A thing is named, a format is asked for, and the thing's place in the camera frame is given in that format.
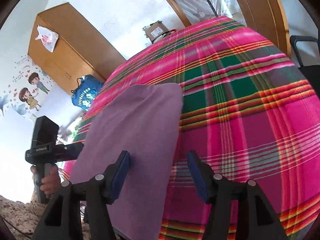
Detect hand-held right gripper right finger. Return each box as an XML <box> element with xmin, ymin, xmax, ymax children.
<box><xmin>187</xmin><ymin>150</ymin><xmax>289</xmax><ymax>240</ymax></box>

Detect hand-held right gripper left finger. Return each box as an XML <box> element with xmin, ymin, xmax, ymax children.
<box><xmin>32</xmin><ymin>150</ymin><xmax>131</xmax><ymax>240</ymax></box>

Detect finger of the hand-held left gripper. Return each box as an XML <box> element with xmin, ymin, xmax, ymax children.
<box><xmin>56</xmin><ymin>142</ymin><xmax>85</xmax><ymax>161</ymax></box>

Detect purple pants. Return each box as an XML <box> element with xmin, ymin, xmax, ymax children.
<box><xmin>67</xmin><ymin>82</ymin><xmax>183</xmax><ymax>240</ymax></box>

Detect person's left forearm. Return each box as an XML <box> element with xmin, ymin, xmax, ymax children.
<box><xmin>0</xmin><ymin>194</ymin><xmax>50</xmax><ymax>240</ymax></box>

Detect person's left hand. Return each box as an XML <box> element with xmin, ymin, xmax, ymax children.
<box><xmin>30</xmin><ymin>164</ymin><xmax>62</xmax><ymax>195</ymax></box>

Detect blue printed tote bag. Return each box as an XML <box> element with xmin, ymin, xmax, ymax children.
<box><xmin>70</xmin><ymin>74</ymin><xmax>103</xmax><ymax>112</ymax></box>

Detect pink plaid blanket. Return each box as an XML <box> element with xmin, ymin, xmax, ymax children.
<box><xmin>60</xmin><ymin>16</ymin><xmax>320</xmax><ymax>240</ymax></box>

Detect wooden wardrobe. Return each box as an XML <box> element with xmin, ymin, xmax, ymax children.
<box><xmin>27</xmin><ymin>2</ymin><xmax>127</xmax><ymax>95</ymax></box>

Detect white plastic bag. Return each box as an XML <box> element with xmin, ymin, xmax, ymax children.
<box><xmin>35</xmin><ymin>25</ymin><xmax>59</xmax><ymax>53</ymax></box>

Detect cardboard box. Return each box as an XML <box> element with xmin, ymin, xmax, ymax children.
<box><xmin>142</xmin><ymin>20</ymin><xmax>170</xmax><ymax>44</ymax></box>

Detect black mesh office chair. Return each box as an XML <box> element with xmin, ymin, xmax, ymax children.
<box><xmin>289</xmin><ymin>35</ymin><xmax>320</xmax><ymax>93</ymax></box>

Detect printed plastic door curtain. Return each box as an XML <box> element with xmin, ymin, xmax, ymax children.
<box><xmin>161</xmin><ymin>0</ymin><xmax>248</xmax><ymax>27</ymax></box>

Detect wooden door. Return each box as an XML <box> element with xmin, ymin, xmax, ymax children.
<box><xmin>226</xmin><ymin>0</ymin><xmax>292</xmax><ymax>58</ymax></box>

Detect cartoon wall sticker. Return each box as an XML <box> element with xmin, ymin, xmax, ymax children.
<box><xmin>0</xmin><ymin>52</ymin><xmax>54</xmax><ymax>123</ymax></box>

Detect wooden door frame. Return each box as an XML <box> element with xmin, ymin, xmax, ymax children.
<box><xmin>149</xmin><ymin>0</ymin><xmax>192</xmax><ymax>27</ymax></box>

